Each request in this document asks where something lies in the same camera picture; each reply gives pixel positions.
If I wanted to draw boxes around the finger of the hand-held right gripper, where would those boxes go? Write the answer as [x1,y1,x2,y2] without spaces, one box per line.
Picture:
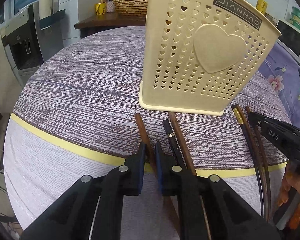
[248,111,300,160]

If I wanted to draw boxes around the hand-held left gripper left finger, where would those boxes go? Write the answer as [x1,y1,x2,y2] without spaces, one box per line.
[20,141,148,240]

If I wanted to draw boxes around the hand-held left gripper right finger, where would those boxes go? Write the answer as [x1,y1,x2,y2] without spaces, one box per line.
[154,141,282,240]

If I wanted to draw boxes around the brown wooden chopstick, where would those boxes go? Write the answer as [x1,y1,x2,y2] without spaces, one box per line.
[245,106,272,220]
[236,104,268,220]
[134,113,180,240]
[168,112,213,240]

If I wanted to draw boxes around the black chopstick with gold band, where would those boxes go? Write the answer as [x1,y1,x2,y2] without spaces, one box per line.
[162,120,185,167]
[231,104,265,220]

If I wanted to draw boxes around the cream plastic utensil holder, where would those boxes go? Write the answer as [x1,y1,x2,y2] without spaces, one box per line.
[139,0,282,117]

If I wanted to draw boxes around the person's right hand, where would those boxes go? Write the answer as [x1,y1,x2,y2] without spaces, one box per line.
[276,164,300,207]

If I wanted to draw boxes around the purple floral cloth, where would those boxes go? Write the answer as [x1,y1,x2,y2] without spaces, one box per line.
[259,40,300,130]

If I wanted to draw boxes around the white microwave oven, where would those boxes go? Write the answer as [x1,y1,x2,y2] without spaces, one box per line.
[275,19,300,64]

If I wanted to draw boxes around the stacked green bowls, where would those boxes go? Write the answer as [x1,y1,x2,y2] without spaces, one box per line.
[286,6,300,30]

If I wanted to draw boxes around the yellow roll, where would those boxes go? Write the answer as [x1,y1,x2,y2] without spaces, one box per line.
[256,0,268,15]

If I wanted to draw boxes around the dark wooden side table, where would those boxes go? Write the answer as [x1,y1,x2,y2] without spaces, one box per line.
[74,12,148,38]

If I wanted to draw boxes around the wicker basket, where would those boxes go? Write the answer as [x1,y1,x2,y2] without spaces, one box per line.
[114,0,149,18]

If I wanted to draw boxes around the yellow mug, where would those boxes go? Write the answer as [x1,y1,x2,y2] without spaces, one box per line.
[95,2,107,15]

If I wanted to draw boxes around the dark teal cup holder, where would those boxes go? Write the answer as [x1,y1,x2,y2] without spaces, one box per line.
[39,9,66,30]

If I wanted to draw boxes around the water dispenser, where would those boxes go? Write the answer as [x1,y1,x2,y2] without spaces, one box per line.
[1,4,44,77]

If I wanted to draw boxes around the paper cup stack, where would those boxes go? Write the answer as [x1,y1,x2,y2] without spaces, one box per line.
[39,0,53,20]

